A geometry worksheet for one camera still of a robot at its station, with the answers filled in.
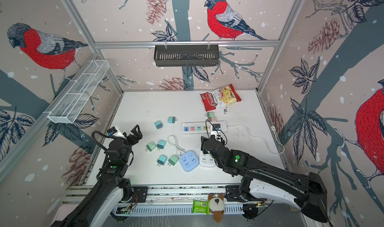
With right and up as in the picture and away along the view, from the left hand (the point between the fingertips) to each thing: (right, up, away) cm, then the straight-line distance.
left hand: (131, 128), depth 81 cm
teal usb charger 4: (+19, +3, +20) cm, 28 cm away
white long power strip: (+40, -2, +15) cm, 43 cm away
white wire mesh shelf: (-27, +20, -3) cm, 34 cm away
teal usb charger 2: (+14, -12, +9) cm, 21 cm away
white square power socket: (+42, -18, +2) cm, 46 cm away
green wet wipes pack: (+38, -36, -11) cm, 53 cm away
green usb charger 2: (+46, +6, +23) cm, 52 cm away
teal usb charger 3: (+11, 0, +17) cm, 20 cm away
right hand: (+40, -5, -5) cm, 40 cm away
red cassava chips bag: (+54, +19, +29) cm, 65 cm away
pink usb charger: (+48, +3, +22) cm, 53 cm away
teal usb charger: (+16, -19, +3) cm, 25 cm away
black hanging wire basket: (+29, +49, +26) cm, 62 cm away
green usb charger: (+8, -12, +8) cm, 17 cm away
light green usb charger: (+23, -19, +3) cm, 29 cm away
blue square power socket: (+32, -18, +1) cm, 37 cm away
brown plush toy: (+46, -34, -13) cm, 58 cm away
